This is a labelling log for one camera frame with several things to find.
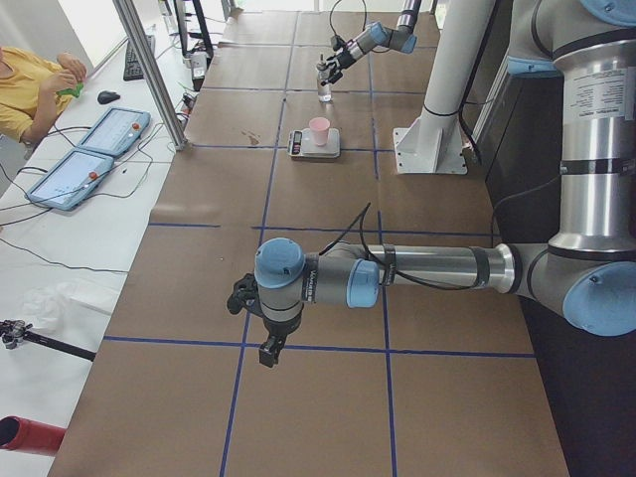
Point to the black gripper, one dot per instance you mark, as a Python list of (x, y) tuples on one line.
[(278, 325), (342, 59)]

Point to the clear glass sauce bottle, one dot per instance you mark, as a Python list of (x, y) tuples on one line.
[(322, 76)]

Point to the pink paper cup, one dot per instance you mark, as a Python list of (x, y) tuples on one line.
[(319, 130)]

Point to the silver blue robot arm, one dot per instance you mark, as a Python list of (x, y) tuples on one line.
[(401, 39), (585, 273)]

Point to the silver digital kitchen scale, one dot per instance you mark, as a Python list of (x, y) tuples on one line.
[(301, 145)]

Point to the black clamp stand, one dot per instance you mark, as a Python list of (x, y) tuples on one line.
[(197, 48)]

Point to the black keyboard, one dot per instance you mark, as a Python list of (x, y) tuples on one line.
[(132, 67)]

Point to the white crumpled plastic bag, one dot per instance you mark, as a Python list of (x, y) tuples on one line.
[(77, 308)]

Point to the upper blue teach pendant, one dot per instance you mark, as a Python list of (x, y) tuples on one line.
[(115, 132)]

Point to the blue teach pendant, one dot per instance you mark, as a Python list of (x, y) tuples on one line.
[(115, 132), (71, 180)]

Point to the black computer mouse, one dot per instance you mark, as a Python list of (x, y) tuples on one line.
[(107, 97)]

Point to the green plastic clip tool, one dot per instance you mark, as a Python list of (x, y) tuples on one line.
[(72, 91)]

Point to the lower blue teach pendant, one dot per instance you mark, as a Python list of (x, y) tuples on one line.
[(71, 180)]

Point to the red cylinder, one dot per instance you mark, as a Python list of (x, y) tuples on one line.
[(30, 436)]

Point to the person in yellow shirt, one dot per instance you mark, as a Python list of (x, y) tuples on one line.
[(33, 92)]

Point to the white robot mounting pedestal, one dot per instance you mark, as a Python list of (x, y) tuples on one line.
[(433, 143)]

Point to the aluminium frame post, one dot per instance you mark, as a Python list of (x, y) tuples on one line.
[(135, 32)]

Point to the black camera tripod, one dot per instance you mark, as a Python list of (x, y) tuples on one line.
[(15, 332)]

